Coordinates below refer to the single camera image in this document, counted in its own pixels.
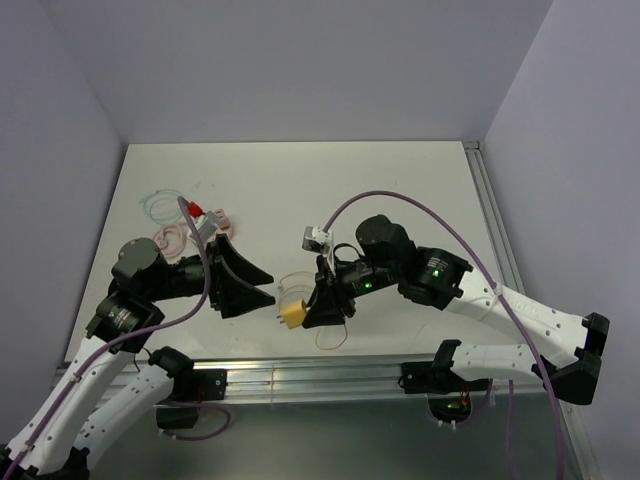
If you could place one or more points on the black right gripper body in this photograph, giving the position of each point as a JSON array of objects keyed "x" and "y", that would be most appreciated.
[{"x": 355, "y": 278}]

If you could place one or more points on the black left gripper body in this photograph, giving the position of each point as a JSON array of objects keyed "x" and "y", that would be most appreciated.
[{"x": 185, "y": 278}]

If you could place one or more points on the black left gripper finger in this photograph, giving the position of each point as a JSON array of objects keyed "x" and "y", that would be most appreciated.
[
  {"x": 235, "y": 299},
  {"x": 230, "y": 265}
]

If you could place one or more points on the pink plug adapter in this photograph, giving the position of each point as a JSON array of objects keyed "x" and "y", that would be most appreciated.
[{"x": 221, "y": 219}]

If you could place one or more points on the yellow plug adapter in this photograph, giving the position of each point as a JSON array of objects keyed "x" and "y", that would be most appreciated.
[{"x": 292, "y": 314}]

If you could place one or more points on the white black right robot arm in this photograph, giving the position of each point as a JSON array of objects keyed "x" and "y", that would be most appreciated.
[{"x": 549, "y": 344}]

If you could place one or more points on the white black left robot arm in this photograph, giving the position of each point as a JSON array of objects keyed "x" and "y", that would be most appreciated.
[{"x": 71, "y": 429}]

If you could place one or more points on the pink round power strip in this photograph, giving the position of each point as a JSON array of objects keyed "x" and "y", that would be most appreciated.
[{"x": 228, "y": 232}]

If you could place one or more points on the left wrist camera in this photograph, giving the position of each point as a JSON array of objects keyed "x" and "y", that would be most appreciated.
[{"x": 204, "y": 221}]

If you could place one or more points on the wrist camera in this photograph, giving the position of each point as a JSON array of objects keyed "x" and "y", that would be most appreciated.
[
  {"x": 204, "y": 221},
  {"x": 320, "y": 241}
]

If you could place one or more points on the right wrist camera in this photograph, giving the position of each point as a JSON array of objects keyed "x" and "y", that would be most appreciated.
[{"x": 320, "y": 241}]

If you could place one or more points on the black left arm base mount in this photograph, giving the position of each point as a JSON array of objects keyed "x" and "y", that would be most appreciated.
[{"x": 193, "y": 395}]

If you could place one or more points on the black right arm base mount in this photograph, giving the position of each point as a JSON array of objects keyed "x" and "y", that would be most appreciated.
[{"x": 451, "y": 399}]

